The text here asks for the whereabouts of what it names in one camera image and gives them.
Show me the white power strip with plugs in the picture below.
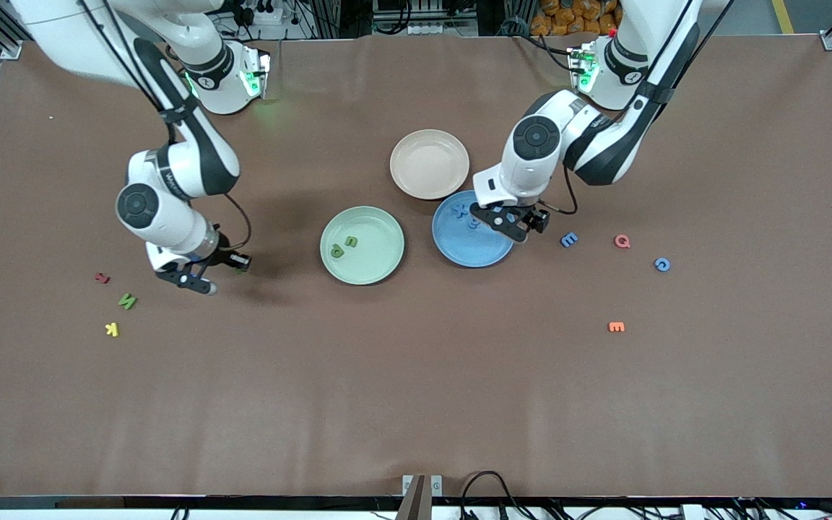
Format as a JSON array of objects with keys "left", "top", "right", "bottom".
[{"left": 232, "top": 0, "right": 285, "bottom": 26}]

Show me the brown table cover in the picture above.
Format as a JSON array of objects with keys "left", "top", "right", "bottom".
[{"left": 0, "top": 35, "right": 832, "bottom": 499}]

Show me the green round plate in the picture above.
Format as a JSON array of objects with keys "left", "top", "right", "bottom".
[{"left": 319, "top": 206, "right": 406, "bottom": 286}]

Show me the blue round plate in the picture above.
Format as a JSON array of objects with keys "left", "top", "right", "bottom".
[{"left": 431, "top": 189, "right": 517, "bottom": 269}]

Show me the beige round plate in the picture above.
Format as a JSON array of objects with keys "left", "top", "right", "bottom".
[{"left": 389, "top": 129, "right": 471, "bottom": 201}]

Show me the bag of orange fruit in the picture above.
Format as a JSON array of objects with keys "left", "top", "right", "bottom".
[{"left": 530, "top": 0, "right": 619, "bottom": 37}]

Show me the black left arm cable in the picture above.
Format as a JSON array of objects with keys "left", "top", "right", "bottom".
[{"left": 528, "top": 0, "right": 738, "bottom": 234}]

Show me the black looped cable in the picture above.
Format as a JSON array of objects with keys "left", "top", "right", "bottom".
[{"left": 459, "top": 470, "right": 532, "bottom": 520}]

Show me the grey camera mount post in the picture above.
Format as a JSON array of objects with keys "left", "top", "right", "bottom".
[{"left": 394, "top": 473, "right": 444, "bottom": 520}]

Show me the black table edge strip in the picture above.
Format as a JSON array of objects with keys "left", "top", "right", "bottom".
[{"left": 0, "top": 495, "right": 832, "bottom": 511}]

